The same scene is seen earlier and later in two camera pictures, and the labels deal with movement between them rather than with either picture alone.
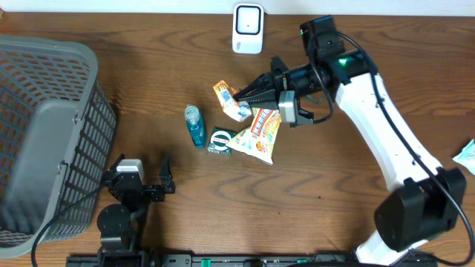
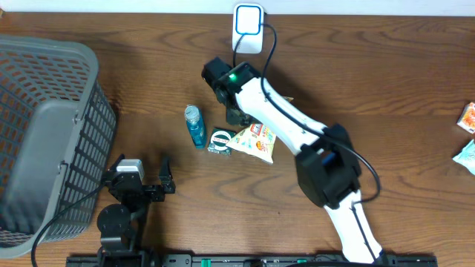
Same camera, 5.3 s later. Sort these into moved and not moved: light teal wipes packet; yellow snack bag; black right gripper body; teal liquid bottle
Moved: black right gripper body
Not moved: yellow snack bag; teal liquid bottle; light teal wipes packet
